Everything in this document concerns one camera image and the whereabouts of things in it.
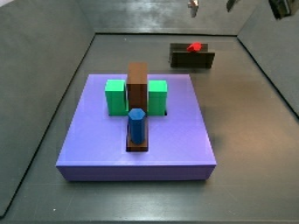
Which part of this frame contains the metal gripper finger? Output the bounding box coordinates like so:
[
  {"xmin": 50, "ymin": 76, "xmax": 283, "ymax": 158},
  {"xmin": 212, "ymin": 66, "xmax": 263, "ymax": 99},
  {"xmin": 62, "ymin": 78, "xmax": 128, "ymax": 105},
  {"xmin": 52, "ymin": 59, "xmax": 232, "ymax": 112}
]
[
  {"xmin": 227, "ymin": 0, "xmax": 239, "ymax": 12},
  {"xmin": 188, "ymin": 0, "xmax": 199, "ymax": 18}
]

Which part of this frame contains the red peg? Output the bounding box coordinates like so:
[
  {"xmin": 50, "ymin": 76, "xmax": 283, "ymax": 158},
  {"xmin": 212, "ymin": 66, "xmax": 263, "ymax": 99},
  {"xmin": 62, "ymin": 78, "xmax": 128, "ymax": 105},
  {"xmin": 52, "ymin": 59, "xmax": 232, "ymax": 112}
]
[{"xmin": 187, "ymin": 42, "xmax": 201, "ymax": 53}]

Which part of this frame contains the purple base board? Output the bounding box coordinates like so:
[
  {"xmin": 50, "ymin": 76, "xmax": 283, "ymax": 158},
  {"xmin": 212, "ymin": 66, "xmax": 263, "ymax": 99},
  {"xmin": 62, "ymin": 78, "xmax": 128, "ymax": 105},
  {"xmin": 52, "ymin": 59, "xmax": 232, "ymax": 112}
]
[{"xmin": 56, "ymin": 74, "xmax": 216, "ymax": 181}]

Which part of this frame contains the brown upright block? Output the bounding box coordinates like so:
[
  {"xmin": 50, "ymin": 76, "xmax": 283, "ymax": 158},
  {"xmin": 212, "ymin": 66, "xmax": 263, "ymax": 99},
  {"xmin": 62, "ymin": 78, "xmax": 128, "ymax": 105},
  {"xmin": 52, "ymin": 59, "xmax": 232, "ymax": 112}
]
[{"xmin": 125, "ymin": 62, "xmax": 148, "ymax": 152}]

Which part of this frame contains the green block right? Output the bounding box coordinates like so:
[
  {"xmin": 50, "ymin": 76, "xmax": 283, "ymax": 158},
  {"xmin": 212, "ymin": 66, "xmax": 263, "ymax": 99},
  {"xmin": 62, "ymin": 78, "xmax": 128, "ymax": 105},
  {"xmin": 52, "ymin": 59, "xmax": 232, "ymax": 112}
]
[{"xmin": 147, "ymin": 80, "xmax": 168, "ymax": 116}]

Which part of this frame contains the green block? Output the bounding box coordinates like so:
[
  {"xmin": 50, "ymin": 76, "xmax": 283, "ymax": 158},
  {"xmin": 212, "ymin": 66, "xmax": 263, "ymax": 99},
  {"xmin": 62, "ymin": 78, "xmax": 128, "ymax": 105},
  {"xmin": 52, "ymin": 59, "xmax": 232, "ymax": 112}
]
[
  {"xmin": 105, "ymin": 80, "xmax": 127, "ymax": 116},
  {"xmin": 147, "ymin": 80, "xmax": 168, "ymax": 116}
]

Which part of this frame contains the green block left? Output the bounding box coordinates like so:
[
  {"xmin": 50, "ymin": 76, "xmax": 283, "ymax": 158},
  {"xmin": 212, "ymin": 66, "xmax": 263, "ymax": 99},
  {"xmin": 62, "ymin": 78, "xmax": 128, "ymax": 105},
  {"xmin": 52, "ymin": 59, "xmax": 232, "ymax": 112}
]
[{"xmin": 105, "ymin": 80, "xmax": 127, "ymax": 116}]

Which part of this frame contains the blue hexagonal peg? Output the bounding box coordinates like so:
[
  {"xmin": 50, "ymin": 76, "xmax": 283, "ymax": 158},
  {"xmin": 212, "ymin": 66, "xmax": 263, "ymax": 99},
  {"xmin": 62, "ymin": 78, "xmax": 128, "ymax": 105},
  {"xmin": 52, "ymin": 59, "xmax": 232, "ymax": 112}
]
[{"xmin": 128, "ymin": 108, "xmax": 145, "ymax": 144}]

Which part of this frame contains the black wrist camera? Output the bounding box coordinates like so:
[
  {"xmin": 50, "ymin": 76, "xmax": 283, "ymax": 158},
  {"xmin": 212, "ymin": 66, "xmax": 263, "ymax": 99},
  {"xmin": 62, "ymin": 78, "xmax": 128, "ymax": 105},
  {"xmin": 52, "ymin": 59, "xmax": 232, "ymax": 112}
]
[{"xmin": 268, "ymin": 0, "xmax": 299, "ymax": 20}]

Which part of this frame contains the black angle bracket holder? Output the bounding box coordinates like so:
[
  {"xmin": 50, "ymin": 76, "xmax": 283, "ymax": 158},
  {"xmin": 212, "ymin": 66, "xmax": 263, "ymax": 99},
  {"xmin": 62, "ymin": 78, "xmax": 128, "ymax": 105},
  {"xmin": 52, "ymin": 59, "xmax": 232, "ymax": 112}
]
[{"xmin": 169, "ymin": 43, "xmax": 215, "ymax": 69}]

